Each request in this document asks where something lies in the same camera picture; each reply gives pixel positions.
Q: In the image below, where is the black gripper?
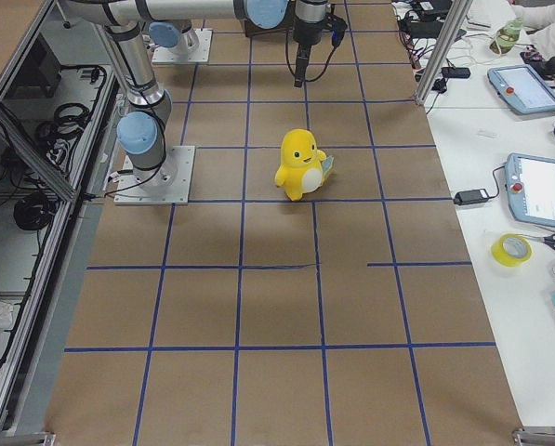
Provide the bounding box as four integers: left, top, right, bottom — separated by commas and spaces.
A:
294, 44, 311, 87

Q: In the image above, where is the yellow plush toy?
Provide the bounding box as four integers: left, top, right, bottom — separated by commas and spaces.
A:
274, 129, 334, 202

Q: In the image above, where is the green drink bottle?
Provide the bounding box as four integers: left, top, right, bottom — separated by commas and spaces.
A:
489, 18, 523, 55

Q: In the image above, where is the blue teach pendant far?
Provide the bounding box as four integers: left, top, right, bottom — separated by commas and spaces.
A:
487, 65, 555, 114

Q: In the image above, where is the blue teach pendant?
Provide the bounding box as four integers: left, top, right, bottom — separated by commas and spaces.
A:
504, 153, 555, 228
487, 65, 555, 114

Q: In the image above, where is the black power adapter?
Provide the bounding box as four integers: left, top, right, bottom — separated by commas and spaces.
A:
453, 189, 490, 206

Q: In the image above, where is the blue teach pendant near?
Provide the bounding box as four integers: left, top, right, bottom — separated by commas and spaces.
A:
504, 153, 555, 228

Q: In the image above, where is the yellow tape roll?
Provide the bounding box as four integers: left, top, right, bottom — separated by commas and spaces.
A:
490, 233, 532, 268

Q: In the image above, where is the aluminium frame post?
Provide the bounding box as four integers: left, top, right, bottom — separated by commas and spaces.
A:
414, 0, 472, 106

